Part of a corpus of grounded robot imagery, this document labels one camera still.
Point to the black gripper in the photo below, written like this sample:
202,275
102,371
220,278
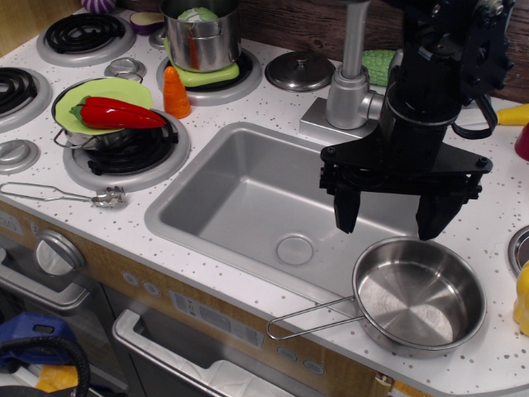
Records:
404,154

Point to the steel pan with wire handle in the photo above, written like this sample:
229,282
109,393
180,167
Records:
412,298

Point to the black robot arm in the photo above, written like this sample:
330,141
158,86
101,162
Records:
454,55

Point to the grey toy sink basin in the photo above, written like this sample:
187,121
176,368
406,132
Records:
251,198

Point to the silver toy faucet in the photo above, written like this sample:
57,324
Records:
351,109

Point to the steel bowl right edge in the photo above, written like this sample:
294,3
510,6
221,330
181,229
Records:
518,250

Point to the red toy cup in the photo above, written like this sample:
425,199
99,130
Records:
521,146

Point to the green bumpy toy vegetable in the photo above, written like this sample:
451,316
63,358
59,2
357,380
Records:
377,62

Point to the yellow toy banana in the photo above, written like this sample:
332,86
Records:
514,116

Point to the steel pot lid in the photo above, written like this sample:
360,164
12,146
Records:
299,71

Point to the yellow toy pepper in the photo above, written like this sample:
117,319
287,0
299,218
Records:
520,307

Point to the back right burner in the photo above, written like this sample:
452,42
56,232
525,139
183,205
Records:
219,93

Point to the green toy sponge pad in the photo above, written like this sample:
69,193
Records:
192,79

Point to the orange toy carrot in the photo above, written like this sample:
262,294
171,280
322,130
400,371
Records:
176,102

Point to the tall steel pot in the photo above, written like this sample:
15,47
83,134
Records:
202,46

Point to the green toy cabbage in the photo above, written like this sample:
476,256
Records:
197,14

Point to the grey dishwasher door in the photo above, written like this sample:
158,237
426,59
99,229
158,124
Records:
172,359

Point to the grey stove knob back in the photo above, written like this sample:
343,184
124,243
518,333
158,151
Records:
157,38

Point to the grey stove knob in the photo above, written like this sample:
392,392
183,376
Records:
18,155
157,38
126,68

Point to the front black burner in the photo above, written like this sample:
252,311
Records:
144,162

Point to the black burner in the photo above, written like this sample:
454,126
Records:
144,162
85,39
25,95

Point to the light green plate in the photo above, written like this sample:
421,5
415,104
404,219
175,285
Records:
125,90

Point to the grey stove knob centre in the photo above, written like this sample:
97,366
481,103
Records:
126,68

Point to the purple toy eggplant slice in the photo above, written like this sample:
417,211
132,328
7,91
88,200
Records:
144,23

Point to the red toy chili pepper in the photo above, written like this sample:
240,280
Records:
110,113

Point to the grey oven dial knob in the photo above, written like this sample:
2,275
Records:
56,255

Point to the back left black burner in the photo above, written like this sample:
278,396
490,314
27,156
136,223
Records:
85,39

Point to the purple striped toy onion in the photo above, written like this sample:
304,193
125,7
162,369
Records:
99,6

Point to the grey stove knob left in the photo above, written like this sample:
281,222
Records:
18,155

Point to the far left black burner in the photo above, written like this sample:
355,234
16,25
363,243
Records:
25,95

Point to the wire handled metal tool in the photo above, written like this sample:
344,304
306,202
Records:
103,198

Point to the grey oven door handle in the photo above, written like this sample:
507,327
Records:
71,298

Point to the blue tool with black hose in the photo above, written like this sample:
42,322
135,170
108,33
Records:
33,338

